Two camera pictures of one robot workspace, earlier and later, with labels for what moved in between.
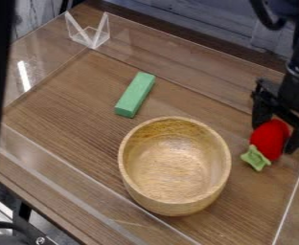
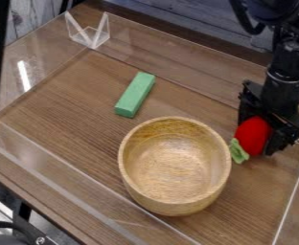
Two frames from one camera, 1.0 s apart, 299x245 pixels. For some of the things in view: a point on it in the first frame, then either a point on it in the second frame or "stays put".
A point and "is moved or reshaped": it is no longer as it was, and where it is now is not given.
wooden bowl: [174, 162] stays put
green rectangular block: [134, 94] stays put
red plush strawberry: [269, 137] is moved or reshaped
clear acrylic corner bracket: [92, 36] stays put
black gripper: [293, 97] → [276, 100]
